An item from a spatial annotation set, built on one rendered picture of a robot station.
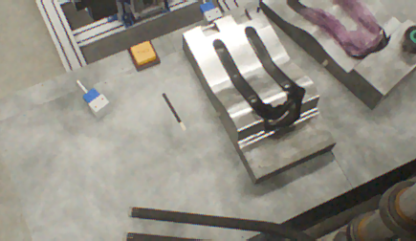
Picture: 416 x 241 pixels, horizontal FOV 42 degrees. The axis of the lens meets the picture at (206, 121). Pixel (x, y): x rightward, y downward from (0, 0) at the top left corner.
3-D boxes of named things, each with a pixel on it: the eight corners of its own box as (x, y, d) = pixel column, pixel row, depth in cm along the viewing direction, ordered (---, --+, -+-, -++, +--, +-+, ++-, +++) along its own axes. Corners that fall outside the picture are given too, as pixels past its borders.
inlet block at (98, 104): (73, 89, 166) (69, 81, 161) (86, 80, 167) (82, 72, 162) (98, 119, 162) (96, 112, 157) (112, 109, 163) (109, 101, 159)
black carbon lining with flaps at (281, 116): (208, 45, 165) (208, 28, 156) (254, 27, 168) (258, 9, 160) (260, 141, 153) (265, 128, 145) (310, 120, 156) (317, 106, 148)
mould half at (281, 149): (183, 48, 173) (182, 25, 160) (254, 19, 177) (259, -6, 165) (253, 185, 155) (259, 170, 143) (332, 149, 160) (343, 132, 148)
